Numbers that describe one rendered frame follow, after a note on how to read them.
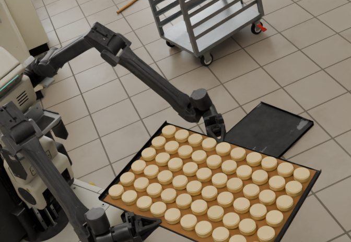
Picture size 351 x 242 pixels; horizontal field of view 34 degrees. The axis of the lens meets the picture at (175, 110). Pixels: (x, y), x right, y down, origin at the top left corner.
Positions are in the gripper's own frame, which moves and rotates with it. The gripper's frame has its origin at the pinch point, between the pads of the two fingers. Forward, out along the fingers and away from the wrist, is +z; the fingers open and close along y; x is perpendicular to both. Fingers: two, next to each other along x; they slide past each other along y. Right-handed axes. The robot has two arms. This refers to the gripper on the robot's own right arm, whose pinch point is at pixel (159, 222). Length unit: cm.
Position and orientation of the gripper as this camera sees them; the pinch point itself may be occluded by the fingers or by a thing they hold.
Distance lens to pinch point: 182.5
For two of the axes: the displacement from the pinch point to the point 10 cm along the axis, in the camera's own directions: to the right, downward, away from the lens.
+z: 9.6, -2.8, 0.1
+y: -2.1, -7.5, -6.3
